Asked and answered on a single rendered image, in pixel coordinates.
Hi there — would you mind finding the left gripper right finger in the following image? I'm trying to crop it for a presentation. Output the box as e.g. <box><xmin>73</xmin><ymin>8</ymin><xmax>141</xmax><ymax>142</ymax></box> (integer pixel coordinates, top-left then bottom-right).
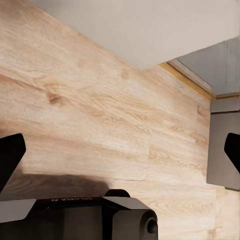
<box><xmin>224</xmin><ymin>133</ymin><xmax>240</xmax><ymax>173</ymax></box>

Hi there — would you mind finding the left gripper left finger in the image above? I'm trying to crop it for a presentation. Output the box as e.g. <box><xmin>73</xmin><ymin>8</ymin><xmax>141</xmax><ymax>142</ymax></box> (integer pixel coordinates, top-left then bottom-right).
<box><xmin>0</xmin><ymin>133</ymin><xmax>26</xmax><ymax>193</ymax></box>

